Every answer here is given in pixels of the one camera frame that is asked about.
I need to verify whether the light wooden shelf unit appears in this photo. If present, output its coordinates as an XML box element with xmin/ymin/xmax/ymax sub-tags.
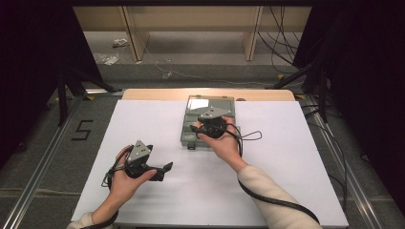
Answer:
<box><xmin>73</xmin><ymin>6</ymin><xmax>312</xmax><ymax>62</ymax></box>

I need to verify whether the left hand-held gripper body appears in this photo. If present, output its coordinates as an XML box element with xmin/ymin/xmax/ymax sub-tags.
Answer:
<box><xmin>124</xmin><ymin>139</ymin><xmax>158</xmax><ymax>179</ymax></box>

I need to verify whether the black curtain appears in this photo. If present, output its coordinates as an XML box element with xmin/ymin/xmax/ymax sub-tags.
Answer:
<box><xmin>0</xmin><ymin>0</ymin><xmax>103</xmax><ymax>168</ymax></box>
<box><xmin>292</xmin><ymin>0</ymin><xmax>405</xmax><ymax>218</ymax></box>

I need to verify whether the person's left hand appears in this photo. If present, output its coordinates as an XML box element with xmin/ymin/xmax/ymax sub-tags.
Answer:
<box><xmin>108</xmin><ymin>145</ymin><xmax>158</xmax><ymax>205</ymax></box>

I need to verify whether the translucent grey compartment box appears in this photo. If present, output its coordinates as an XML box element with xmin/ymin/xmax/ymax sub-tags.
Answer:
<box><xmin>180</xmin><ymin>94</ymin><xmax>242</xmax><ymax>151</ymax></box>

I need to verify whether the crumpled white litter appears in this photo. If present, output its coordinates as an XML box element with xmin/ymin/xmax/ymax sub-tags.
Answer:
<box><xmin>112</xmin><ymin>37</ymin><xmax>129</xmax><ymax>49</ymax></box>

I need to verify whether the white table sheet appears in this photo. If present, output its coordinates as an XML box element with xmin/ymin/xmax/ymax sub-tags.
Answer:
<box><xmin>70</xmin><ymin>99</ymin><xmax>350</xmax><ymax>228</ymax></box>

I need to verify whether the person's right hand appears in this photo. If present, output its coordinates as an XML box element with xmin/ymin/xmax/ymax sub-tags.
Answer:
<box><xmin>194</xmin><ymin>115</ymin><xmax>249</xmax><ymax>174</ymax></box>

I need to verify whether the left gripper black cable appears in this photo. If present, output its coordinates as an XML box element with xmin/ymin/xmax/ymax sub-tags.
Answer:
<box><xmin>79</xmin><ymin>145</ymin><xmax>133</xmax><ymax>229</ymax></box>

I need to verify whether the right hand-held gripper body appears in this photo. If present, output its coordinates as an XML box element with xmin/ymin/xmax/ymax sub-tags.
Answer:
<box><xmin>197</xmin><ymin>106</ymin><xmax>232</xmax><ymax>139</ymax></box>

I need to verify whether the black metal stand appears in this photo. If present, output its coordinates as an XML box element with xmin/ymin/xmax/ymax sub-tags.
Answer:
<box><xmin>56</xmin><ymin>66</ymin><xmax>122</xmax><ymax>128</ymax></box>
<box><xmin>266</xmin><ymin>62</ymin><xmax>330</xmax><ymax>124</ymax></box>

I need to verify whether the thin black floor cable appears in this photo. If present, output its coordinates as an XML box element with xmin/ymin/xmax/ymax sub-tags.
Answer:
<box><xmin>305</xmin><ymin>104</ymin><xmax>351</xmax><ymax>212</ymax></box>

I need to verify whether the hanging black cable bundle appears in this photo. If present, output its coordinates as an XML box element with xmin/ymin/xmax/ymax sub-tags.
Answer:
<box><xmin>257</xmin><ymin>6</ymin><xmax>303</xmax><ymax>67</ymax></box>

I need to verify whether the silver metal floor rail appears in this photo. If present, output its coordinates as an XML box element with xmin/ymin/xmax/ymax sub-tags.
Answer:
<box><xmin>0</xmin><ymin>94</ymin><xmax>84</xmax><ymax>229</ymax></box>
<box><xmin>305</xmin><ymin>94</ymin><xmax>385</xmax><ymax>229</ymax></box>

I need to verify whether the clear plastic litter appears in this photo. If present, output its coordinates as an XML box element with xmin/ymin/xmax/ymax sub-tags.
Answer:
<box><xmin>95</xmin><ymin>52</ymin><xmax>120</xmax><ymax>67</ymax></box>

